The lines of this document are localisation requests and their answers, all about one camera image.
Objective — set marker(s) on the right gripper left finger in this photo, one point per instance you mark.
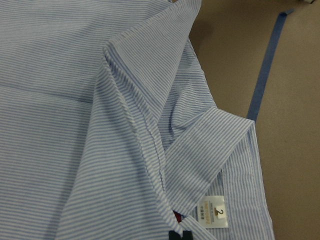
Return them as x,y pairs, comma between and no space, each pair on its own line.
172,235

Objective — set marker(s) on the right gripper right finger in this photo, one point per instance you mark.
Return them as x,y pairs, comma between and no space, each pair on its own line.
187,235

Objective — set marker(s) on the light blue striped shirt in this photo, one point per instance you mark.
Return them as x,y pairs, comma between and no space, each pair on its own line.
108,130

